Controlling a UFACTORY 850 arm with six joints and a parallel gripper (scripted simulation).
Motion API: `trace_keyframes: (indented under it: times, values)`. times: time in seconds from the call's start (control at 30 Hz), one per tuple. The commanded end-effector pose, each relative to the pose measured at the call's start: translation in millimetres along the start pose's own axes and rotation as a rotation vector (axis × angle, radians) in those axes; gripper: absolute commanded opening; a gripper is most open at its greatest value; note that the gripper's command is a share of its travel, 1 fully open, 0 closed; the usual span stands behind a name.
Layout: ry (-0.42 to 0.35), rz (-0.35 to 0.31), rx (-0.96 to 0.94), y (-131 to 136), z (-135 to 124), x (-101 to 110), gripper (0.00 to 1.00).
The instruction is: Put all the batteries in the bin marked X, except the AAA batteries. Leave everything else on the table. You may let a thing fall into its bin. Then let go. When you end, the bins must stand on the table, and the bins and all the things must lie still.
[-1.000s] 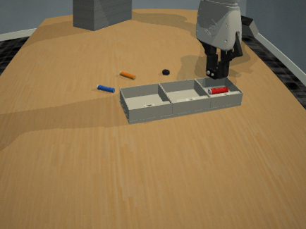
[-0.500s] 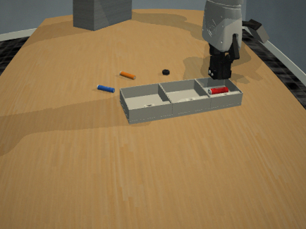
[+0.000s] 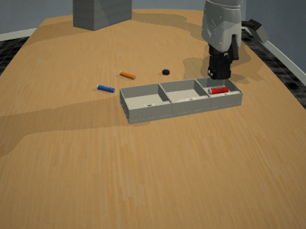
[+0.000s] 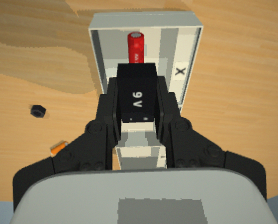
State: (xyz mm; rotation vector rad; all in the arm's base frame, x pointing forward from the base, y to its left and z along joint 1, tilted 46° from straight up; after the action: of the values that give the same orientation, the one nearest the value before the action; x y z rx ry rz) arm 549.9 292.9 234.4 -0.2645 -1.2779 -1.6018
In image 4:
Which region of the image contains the white open-top bin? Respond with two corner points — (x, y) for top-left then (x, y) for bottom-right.
(88, 11), (204, 170)

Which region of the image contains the black 9v battery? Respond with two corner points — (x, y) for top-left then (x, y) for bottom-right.
(116, 63), (158, 123)

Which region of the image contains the dark grey hex nut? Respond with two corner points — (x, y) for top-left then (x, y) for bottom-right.
(31, 105), (46, 118)

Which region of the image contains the red battery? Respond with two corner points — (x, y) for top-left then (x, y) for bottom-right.
(128, 32), (144, 63)

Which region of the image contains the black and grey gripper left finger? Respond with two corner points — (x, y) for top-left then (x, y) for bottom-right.
(12, 77), (122, 211)

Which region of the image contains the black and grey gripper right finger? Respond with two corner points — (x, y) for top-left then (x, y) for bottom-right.
(154, 76), (267, 202)

